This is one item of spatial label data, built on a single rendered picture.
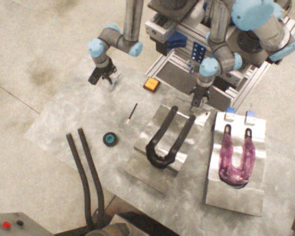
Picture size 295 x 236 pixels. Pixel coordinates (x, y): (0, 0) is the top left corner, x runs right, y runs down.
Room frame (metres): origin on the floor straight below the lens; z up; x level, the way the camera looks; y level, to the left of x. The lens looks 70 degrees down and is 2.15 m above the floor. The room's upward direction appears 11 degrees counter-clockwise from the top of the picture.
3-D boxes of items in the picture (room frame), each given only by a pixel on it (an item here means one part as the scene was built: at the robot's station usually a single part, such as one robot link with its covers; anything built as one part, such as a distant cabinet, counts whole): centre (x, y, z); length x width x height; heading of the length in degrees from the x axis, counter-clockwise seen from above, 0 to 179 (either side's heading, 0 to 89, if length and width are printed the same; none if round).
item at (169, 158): (0.32, -0.10, 0.92); 0.35 x 0.16 x 0.09; 140
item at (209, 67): (0.54, -0.32, 1.14); 0.09 x 0.08 x 0.11; 98
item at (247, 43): (0.71, -0.62, 1.09); 0.15 x 0.15 x 0.10
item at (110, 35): (0.81, 0.10, 1.15); 0.11 x 0.11 x 0.08; 50
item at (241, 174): (0.16, -0.41, 0.90); 0.26 x 0.18 x 0.08; 157
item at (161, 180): (0.32, -0.09, 0.87); 0.50 x 0.26 x 0.14; 140
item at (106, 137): (0.39, 0.22, 0.82); 0.08 x 0.08 x 0.04
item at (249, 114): (0.38, -0.56, 0.86); 0.13 x 0.05 x 0.05; 157
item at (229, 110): (0.42, -0.46, 0.86); 0.13 x 0.05 x 0.05; 157
